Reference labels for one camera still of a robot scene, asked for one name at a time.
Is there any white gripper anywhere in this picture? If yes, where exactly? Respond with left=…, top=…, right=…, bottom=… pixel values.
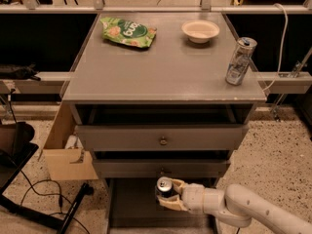
left=157, top=178, right=205, bottom=213

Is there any blue pepsi can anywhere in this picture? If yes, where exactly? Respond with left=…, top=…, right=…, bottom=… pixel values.
left=155, top=176, right=174, bottom=198

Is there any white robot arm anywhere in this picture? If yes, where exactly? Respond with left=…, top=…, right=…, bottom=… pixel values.
left=156, top=176, right=312, bottom=234

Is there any grey open bottom drawer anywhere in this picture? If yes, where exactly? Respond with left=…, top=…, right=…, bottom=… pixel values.
left=105, top=178, right=219, bottom=234

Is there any grey middle drawer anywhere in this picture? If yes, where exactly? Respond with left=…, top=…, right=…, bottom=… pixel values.
left=93, top=159, right=230, bottom=178

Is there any grey top drawer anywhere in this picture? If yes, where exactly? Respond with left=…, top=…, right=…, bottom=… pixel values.
left=76, top=125, right=249, bottom=151

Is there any grey drawer cabinet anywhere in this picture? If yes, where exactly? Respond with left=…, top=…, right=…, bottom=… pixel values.
left=59, top=11, right=268, bottom=234

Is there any silver slim drink can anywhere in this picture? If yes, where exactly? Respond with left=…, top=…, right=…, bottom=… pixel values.
left=225, top=37, right=257, bottom=86

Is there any cardboard box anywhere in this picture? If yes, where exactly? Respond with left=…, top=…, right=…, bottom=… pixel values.
left=42, top=103, right=98, bottom=180

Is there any white bowl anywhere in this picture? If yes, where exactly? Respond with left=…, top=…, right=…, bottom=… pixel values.
left=181, top=20, right=220, bottom=44

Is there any black chair base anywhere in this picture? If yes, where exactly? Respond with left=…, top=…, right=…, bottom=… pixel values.
left=0, top=122, right=94, bottom=234

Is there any green chip bag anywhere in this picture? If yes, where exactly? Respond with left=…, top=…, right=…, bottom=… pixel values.
left=100, top=17, right=157, bottom=49

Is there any black cloth on shelf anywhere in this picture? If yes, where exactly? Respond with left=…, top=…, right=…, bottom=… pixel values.
left=0, top=64, right=41, bottom=81

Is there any black floor cable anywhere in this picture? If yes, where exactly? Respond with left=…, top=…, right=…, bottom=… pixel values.
left=6, top=156, right=92, bottom=234

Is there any white hanging cable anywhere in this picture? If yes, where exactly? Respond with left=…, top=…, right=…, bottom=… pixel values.
left=261, top=3, right=291, bottom=93

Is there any metal frame rail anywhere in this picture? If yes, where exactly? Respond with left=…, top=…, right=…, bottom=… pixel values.
left=0, top=0, right=312, bottom=16

